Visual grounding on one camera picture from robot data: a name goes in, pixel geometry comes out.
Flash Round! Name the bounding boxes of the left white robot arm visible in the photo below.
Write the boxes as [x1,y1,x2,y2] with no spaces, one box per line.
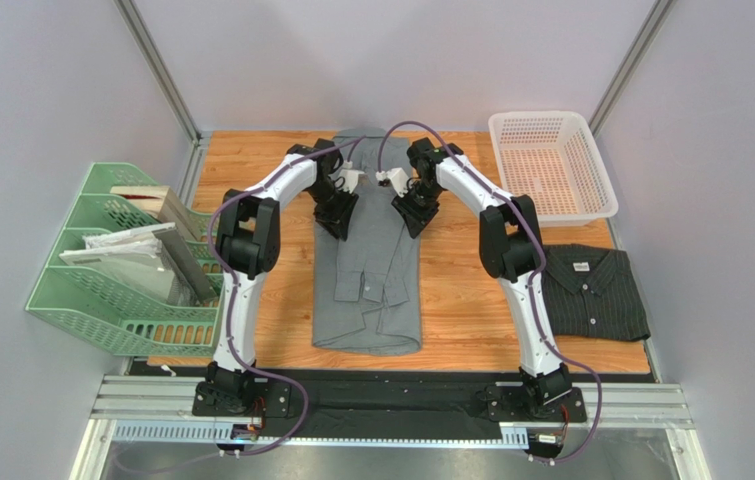
[194,139,358,415]

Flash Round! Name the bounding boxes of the green plastic file rack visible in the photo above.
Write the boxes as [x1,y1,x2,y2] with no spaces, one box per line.
[25,162,220,357]

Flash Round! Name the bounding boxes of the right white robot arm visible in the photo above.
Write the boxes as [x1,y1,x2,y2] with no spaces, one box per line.
[389,138,572,405]

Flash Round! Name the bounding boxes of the aluminium front frame rail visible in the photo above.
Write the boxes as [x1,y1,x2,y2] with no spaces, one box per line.
[71,368,710,479]

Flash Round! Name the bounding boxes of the white plastic basket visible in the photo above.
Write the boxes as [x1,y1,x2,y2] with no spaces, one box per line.
[488,110,619,227]

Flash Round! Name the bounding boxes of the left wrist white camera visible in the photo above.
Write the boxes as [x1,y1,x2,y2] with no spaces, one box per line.
[335,161,364,193]

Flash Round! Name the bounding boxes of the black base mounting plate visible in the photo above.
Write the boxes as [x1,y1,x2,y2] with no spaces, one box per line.
[191,369,589,440]

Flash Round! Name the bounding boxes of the wrist white camera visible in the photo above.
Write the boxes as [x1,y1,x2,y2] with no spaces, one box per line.
[376,168,410,197]
[335,161,364,193]

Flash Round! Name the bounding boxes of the dark striped folded shirt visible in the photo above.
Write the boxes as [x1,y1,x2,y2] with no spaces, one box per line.
[542,244,651,342]

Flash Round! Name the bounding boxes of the papers in file rack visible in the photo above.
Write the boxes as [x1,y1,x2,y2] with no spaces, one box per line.
[59,222,218,307]

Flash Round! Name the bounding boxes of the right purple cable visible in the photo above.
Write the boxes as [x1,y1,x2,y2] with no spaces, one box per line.
[376,121,605,465]

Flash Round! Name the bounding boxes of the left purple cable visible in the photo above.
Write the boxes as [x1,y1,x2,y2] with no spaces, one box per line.
[206,135,368,459]

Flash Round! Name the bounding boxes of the purple cable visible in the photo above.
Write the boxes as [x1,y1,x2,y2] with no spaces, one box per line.
[206,135,368,459]
[376,121,605,465]

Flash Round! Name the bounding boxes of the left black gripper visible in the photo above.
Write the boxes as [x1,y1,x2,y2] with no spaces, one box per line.
[307,180,361,242]

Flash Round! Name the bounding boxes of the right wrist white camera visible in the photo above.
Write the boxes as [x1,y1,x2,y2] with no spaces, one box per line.
[376,168,410,197]

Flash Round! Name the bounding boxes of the grey long sleeve shirt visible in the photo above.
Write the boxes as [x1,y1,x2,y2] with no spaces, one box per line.
[312,128,422,356]

